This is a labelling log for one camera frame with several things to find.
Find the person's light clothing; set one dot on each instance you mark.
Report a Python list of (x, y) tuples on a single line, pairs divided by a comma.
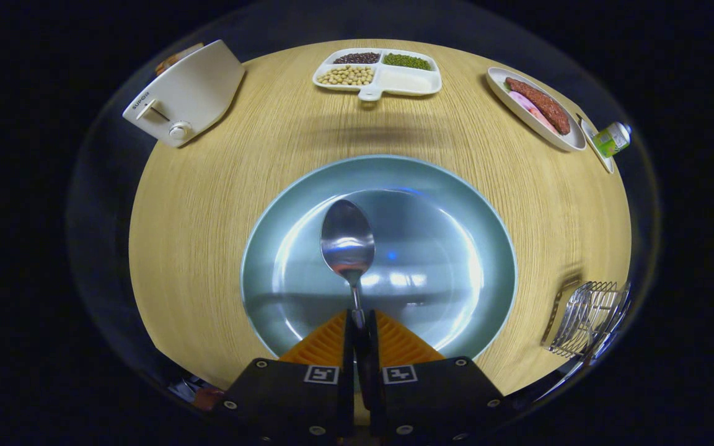
[(186, 390)]

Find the green mung beans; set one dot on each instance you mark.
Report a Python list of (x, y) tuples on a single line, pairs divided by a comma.
[(406, 61)]

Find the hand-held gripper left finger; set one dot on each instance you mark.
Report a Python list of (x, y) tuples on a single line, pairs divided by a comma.
[(349, 359)]

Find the white divided tray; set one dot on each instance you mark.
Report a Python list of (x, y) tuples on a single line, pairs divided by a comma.
[(379, 74)]

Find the brown meat steak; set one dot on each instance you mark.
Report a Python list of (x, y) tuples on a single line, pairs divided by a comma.
[(543, 105)]

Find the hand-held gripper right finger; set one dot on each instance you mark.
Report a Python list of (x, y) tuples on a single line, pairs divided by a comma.
[(369, 365)]

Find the pale pink ham slice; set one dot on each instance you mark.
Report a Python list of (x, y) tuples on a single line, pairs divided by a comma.
[(521, 101)]

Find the light blue plate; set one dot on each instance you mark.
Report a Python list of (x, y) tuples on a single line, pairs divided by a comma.
[(431, 248)]

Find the reddish ham slice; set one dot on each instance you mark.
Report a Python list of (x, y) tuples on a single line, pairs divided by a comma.
[(542, 121)]

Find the black beans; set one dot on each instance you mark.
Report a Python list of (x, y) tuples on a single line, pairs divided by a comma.
[(357, 58)]

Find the white coaster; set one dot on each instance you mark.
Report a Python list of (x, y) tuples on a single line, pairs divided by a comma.
[(603, 158)]

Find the yellow soybeans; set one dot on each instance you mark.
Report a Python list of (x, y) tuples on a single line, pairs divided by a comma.
[(346, 75)]

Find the white toaster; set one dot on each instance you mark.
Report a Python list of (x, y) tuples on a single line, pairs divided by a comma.
[(189, 93)]

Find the green and silver bottle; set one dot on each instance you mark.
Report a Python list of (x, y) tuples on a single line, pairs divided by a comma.
[(611, 140)]

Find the brown toast slice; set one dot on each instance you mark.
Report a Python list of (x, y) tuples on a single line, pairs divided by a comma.
[(174, 60)]

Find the white food plate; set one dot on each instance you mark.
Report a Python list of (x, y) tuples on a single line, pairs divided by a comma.
[(540, 133)]

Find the metal cutlery rack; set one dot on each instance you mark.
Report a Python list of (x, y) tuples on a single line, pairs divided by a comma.
[(586, 319)]

